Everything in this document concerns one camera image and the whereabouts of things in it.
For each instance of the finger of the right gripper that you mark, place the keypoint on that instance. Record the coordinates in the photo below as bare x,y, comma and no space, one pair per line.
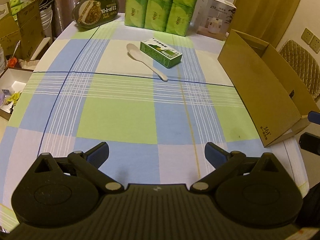
314,117
310,143

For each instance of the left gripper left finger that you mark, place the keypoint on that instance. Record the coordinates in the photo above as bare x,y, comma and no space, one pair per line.
88,163

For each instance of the checked tablecloth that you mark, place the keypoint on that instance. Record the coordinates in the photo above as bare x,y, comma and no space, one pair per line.
87,89

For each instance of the double wall socket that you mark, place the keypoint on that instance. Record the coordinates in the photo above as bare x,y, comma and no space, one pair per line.
310,39

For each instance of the white tray with items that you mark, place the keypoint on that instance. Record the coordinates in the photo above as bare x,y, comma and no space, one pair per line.
13,81

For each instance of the quilted chair cushion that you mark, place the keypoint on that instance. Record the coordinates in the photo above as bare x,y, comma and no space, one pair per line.
304,65

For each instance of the white plastic spoon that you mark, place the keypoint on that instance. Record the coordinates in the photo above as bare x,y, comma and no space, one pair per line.
137,55

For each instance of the dark oval food tray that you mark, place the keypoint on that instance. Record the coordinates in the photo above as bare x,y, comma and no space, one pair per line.
89,14

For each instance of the white humidifier box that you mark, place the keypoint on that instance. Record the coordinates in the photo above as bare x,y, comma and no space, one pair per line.
214,18

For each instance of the green spray medicine box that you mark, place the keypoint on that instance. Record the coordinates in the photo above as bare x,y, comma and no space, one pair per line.
161,52

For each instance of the green tissue multipack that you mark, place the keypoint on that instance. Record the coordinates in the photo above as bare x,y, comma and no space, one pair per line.
170,16

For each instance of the small brown cardboard boxes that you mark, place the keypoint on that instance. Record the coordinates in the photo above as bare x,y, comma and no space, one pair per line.
22,36

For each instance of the large brown cardboard box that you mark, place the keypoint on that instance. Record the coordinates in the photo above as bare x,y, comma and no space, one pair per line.
275,97

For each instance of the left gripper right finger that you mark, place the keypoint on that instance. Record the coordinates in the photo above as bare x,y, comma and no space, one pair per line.
225,163

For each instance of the wooden door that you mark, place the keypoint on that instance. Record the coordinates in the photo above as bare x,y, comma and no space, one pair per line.
265,19

